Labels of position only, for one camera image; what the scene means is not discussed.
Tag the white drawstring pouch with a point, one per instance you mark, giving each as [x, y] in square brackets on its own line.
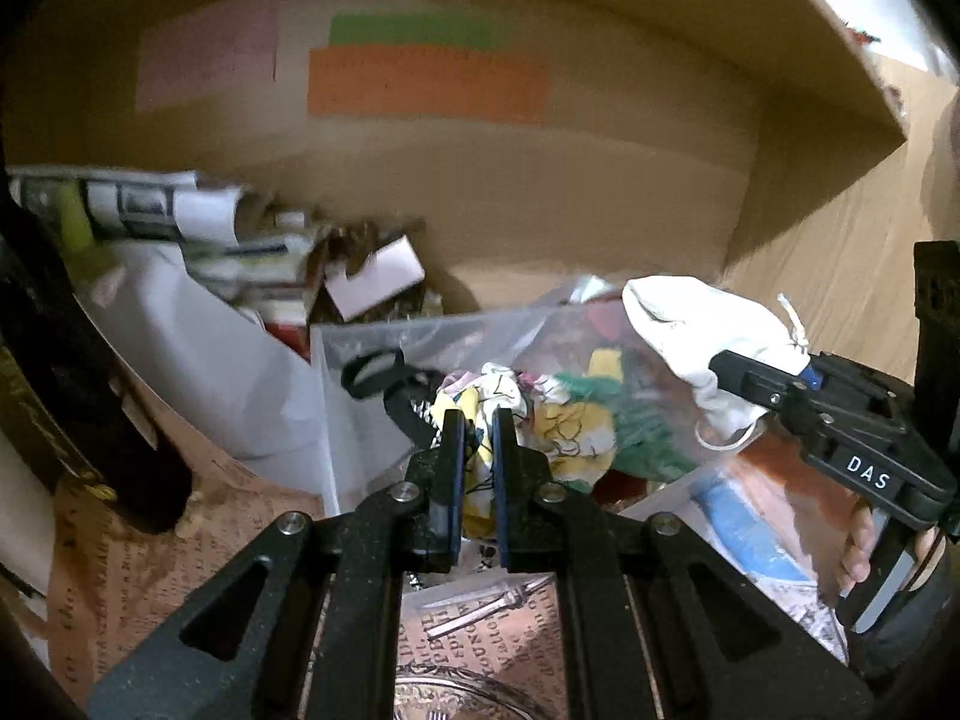
[687, 323]

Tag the small white card box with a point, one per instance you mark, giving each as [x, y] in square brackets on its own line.
[386, 273]

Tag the green paper note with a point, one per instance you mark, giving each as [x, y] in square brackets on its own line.
[419, 28]

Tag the person's right hand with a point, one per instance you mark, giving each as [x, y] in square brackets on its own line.
[855, 562]

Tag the cream plastic jug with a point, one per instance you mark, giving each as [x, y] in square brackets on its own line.
[27, 524]

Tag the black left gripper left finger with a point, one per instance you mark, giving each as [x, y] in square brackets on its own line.
[447, 493]

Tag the pink paper note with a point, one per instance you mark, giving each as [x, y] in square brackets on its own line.
[217, 47]

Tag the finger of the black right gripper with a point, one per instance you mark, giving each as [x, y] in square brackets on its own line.
[748, 387]

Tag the colourful patterned cloth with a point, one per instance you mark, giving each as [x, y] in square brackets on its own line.
[576, 438]

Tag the orange paper note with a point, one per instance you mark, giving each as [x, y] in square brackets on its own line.
[422, 80]

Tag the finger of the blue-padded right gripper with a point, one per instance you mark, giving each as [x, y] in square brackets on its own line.
[811, 378]

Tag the metal pen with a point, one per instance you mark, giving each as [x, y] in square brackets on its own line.
[509, 600]

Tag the green and yellow sock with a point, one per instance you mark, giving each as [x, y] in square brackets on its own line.
[644, 444]

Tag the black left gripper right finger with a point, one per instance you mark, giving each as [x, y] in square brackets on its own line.
[519, 515]

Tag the clear plastic storage box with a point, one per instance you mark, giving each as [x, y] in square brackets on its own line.
[378, 379]

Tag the dark wine bottle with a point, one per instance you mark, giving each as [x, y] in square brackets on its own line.
[67, 388]

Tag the rolled newspaper stack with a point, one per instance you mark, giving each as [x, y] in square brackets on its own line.
[229, 236]

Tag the white plastic bag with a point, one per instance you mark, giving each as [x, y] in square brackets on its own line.
[245, 391]

